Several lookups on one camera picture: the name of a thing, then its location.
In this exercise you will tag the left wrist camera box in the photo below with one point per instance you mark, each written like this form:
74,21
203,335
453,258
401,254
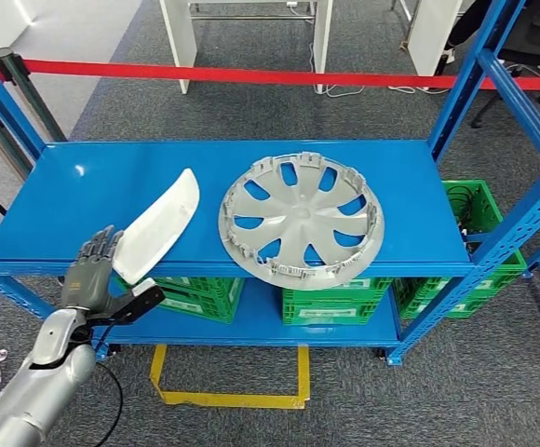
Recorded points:
144,300

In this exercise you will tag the red barrier belt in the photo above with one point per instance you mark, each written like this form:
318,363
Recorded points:
251,76

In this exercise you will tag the person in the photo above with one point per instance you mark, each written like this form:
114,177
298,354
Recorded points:
467,21

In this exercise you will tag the black office chair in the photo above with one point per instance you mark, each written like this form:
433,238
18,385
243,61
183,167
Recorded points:
531,31

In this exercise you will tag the grey plastic wheel cover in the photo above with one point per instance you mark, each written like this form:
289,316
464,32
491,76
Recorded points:
302,219

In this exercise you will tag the white desk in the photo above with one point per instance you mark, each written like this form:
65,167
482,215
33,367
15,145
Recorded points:
430,31
179,37

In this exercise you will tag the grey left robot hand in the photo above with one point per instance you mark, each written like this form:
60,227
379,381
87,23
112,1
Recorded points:
86,281

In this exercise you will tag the white curved plastic part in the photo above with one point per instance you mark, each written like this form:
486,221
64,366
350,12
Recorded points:
158,231

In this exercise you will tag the dark barrier post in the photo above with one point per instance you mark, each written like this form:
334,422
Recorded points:
23,89

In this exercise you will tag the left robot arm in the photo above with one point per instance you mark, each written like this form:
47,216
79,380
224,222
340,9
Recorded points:
42,382

